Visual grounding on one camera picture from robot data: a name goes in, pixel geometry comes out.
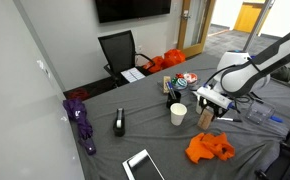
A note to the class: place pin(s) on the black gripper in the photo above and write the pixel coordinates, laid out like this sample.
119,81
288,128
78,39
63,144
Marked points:
216,109

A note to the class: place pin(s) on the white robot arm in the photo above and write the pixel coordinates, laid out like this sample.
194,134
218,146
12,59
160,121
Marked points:
239,74

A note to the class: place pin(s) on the left white paper cup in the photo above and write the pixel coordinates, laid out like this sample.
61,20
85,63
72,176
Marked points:
178,112

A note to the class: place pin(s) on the black pen cup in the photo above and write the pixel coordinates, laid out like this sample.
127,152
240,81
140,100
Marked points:
171,100

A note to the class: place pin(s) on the blue marker in cup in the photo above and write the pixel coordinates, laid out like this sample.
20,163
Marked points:
170,88

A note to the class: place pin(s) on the blue small object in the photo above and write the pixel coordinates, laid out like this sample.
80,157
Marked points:
276,119

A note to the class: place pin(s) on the black white marker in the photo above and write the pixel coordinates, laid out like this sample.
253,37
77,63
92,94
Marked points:
229,119

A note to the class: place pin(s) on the red white snack pack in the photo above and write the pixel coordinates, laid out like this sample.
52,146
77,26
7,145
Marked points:
190,77

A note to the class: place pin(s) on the teal round tin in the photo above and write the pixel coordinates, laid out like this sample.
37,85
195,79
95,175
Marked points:
180,84

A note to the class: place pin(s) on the orange cloth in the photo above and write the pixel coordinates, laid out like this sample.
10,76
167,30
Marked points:
207,145

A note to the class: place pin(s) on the grey tablecloth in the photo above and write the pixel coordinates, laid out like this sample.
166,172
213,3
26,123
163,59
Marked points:
148,126

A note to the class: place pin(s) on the long wooden block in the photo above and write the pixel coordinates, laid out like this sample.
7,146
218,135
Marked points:
166,79

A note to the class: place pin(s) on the clear plastic box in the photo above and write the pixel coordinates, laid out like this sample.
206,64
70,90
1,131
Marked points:
259,111

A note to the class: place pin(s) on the orange bag on floor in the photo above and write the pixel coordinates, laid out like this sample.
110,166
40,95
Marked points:
171,57

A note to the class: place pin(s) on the white paper on chair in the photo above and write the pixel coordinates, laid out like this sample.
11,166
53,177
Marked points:
132,75

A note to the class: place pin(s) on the white framed tablet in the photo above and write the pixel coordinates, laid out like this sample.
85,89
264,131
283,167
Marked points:
141,167

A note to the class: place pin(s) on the wooden door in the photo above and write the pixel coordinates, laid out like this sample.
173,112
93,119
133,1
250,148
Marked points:
195,21

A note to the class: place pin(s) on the black office chair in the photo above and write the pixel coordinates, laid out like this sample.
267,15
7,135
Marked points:
120,53

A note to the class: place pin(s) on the purple folded umbrella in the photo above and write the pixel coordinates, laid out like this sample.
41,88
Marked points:
77,112

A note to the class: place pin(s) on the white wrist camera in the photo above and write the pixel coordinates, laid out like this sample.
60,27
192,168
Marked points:
215,98

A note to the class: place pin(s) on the wall mounted television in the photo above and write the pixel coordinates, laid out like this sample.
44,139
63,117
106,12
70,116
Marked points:
116,10

